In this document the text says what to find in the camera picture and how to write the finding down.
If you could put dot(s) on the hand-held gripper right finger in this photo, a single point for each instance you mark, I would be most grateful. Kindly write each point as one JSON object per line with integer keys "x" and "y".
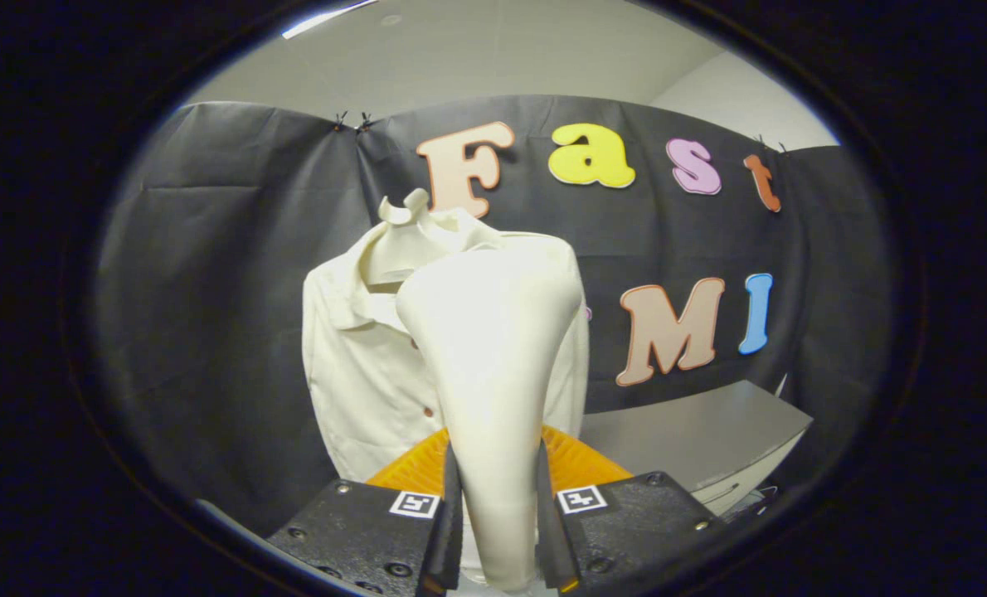
{"x": 626, "y": 522}

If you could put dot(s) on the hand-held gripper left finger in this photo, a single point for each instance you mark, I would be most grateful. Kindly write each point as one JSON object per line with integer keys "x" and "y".
{"x": 361, "y": 531}

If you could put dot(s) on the cream button-up shirt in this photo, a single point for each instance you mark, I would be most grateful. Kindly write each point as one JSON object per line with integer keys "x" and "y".
{"x": 361, "y": 373}

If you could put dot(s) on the white garment steamer head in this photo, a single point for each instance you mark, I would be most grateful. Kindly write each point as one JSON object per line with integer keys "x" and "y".
{"x": 493, "y": 348}

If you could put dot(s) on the white plastic clothes hanger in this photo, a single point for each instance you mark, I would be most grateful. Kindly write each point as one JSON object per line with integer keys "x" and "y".
{"x": 406, "y": 240}

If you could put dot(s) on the grey-topped white cabinet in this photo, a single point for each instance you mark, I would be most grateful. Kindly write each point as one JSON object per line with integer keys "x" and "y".
{"x": 692, "y": 431}

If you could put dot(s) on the small black clip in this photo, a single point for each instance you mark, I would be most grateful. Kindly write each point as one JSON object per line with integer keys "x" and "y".
{"x": 365, "y": 123}
{"x": 341, "y": 121}

